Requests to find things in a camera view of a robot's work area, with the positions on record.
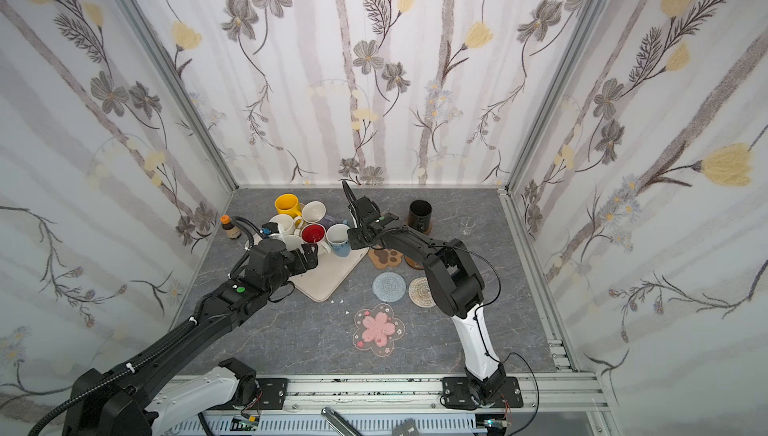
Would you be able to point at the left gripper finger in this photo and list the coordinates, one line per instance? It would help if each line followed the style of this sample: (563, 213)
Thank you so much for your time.
(300, 265)
(310, 256)

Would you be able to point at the cork paw print coaster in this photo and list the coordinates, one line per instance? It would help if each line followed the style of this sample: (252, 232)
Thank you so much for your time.
(383, 259)

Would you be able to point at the grey round coaster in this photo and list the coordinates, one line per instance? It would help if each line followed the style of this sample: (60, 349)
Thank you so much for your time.
(389, 287)

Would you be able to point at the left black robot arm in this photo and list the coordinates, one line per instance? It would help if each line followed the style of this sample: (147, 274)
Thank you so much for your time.
(115, 402)

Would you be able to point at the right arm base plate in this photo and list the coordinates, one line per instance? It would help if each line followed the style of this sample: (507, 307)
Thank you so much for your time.
(460, 393)

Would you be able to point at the yellow mug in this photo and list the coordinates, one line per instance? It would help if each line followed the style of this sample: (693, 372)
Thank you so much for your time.
(288, 204)

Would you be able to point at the beige serving tray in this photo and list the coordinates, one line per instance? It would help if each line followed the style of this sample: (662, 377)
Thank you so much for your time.
(320, 283)

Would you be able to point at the white woven round coaster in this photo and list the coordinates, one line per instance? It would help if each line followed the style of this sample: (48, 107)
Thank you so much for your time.
(420, 294)

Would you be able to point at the lavender mug white inside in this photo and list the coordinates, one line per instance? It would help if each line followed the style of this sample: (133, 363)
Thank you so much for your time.
(315, 212)

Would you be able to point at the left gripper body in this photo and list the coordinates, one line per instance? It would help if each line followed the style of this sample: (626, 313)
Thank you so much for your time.
(308, 257)

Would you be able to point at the black mug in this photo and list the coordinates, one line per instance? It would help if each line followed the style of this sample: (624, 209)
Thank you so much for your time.
(420, 213)

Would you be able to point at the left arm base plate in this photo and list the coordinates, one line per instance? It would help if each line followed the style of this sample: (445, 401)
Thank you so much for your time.
(257, 395)

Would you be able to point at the blue floral mug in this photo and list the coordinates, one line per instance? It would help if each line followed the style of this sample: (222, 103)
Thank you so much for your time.
(338, 240)

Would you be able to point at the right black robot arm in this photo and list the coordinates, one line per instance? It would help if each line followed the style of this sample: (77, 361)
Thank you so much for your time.
(454, 281)

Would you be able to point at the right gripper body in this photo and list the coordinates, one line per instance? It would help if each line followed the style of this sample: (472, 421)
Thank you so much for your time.
(365, 216)

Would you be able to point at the aluminium frame rail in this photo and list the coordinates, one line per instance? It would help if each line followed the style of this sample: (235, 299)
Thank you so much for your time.
(554, 404)

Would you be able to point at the white mug red inside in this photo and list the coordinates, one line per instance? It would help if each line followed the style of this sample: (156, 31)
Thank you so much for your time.
(316, 234)

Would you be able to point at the speckled white mug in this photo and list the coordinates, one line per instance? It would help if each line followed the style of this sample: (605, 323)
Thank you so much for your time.
(292, 242)

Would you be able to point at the small brown bottle orange cap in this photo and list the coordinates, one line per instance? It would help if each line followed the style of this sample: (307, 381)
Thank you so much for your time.
(230, 229)

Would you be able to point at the pink flower coaster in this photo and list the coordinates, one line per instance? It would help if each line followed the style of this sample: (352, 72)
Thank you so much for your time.
(377, 330)

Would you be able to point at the white mug with handle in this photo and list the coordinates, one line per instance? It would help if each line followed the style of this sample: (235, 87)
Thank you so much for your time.
(288, 225)

